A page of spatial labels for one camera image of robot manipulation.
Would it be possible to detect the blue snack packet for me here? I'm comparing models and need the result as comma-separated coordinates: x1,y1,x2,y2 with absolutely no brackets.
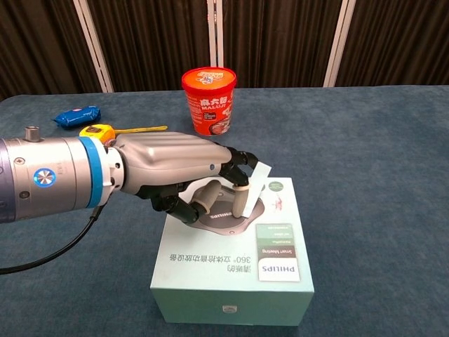
52,105,102,131

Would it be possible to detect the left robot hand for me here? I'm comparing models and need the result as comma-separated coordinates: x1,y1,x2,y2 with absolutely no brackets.
111,131,261,226

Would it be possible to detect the Philips speakerphone box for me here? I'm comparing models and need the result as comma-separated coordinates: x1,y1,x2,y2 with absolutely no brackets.
149,176,315,327

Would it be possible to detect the black cable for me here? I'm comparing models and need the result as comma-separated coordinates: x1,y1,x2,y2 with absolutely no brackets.
0,204,105,276

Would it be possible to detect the small pale paper strip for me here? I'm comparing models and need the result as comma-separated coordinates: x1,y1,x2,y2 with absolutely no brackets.
241,161,273,220

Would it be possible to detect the blue-grey table cloth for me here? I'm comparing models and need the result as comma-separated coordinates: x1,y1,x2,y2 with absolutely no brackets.
0,84,449,337

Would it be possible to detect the yellow tape measure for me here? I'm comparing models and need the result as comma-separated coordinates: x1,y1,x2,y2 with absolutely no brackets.
78,123,169,144

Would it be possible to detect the red instant noodle cup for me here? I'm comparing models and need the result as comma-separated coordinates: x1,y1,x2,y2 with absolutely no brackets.
181,66,238,137

